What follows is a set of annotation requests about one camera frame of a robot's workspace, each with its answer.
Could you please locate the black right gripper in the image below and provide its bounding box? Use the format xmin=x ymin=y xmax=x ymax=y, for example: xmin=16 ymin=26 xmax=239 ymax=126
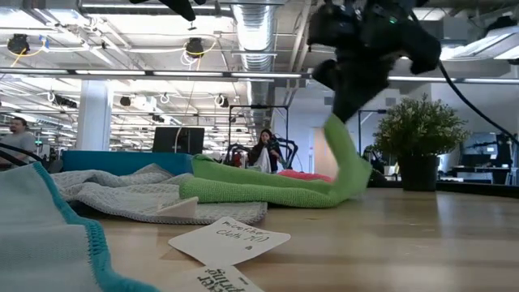
xmin=311 ymin=0 xmax=442 ymax=124

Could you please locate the pink microfiber towel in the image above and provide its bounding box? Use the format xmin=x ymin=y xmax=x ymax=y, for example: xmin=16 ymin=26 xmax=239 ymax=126
xmin=277 ymin=169 xmax=337 ymax=185

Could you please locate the green microfiber towel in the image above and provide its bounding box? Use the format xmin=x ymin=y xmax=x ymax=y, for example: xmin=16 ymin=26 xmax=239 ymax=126
xmin=179 ymin=114 xmax=373 ymax=209

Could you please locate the grey waffle-weave towel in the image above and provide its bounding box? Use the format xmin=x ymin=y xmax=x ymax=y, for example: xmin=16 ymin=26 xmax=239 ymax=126
xmin=51 ymin=163 xmax=268 ymax=225

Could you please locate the light blue teal-edged towel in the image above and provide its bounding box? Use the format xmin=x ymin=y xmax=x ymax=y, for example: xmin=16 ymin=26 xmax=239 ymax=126
xmin=0 ymin=161 xmax=161 ymax=292

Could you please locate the linear ceiling light strip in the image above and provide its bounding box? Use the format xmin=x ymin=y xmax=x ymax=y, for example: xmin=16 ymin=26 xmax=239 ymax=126
xmin=0 ymin=67 xmax=519 ymax=85

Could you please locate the pale door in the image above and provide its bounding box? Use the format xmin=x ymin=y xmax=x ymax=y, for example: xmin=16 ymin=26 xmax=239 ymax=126
xmin=313 ymin=127 xmax=338 ymax=178

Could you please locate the seated person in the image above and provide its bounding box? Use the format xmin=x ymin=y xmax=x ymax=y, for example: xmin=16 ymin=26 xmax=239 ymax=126
xmin=248 ymin=128 xmax=285 ymax=174
xmin=363 ymin=146 xmax=386 ymax=182

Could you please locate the potted green plant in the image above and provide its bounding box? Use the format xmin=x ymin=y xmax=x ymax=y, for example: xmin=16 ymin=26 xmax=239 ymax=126
xmin=372 ymin=93 xmax=471 ymax=192

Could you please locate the black computer monitor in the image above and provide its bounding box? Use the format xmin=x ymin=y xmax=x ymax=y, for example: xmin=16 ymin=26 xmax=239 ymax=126
xmin=152 ymin=126 xmax=206 ymax=156

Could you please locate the white building pillar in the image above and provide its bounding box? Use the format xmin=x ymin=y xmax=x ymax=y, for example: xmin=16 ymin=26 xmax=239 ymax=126
xmin=75 ymin=79 xmax=114 ymax=152

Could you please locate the background computer monitor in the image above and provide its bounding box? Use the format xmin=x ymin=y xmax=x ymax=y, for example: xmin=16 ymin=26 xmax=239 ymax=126
xmin=461 ymin=140 xmax=500 ymax=168

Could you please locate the blue plastic bin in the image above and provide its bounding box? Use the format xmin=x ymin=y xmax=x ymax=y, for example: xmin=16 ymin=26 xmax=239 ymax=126
xmin=61 ymin=150 xmax=195 ymax=177

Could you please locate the handwritten white paper tag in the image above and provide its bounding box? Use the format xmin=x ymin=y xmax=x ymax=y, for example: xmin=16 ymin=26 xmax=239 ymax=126
xmin=168 ymin=217 xmax=292 ymax=268

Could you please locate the standing person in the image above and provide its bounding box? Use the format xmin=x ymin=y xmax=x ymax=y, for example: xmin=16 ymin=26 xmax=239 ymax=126
xmin=0 ymin=116 xmax=38 ymax=165

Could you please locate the printed white paper tag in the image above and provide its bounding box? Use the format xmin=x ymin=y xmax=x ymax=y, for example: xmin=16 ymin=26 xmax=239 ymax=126
xmin=174 ymin=264 xmax=264 ymax=292

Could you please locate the black ceiling cable reel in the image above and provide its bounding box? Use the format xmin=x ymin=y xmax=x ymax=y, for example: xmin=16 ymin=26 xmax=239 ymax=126
xmin=6 ymin=33 xmax=32 ymax=56
xmin=185 ymin=36 xmax=205 ymax=58

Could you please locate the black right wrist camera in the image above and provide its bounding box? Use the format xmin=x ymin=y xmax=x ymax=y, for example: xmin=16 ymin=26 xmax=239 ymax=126
xmin=307 ymin=2 xmax=362 ymax=48

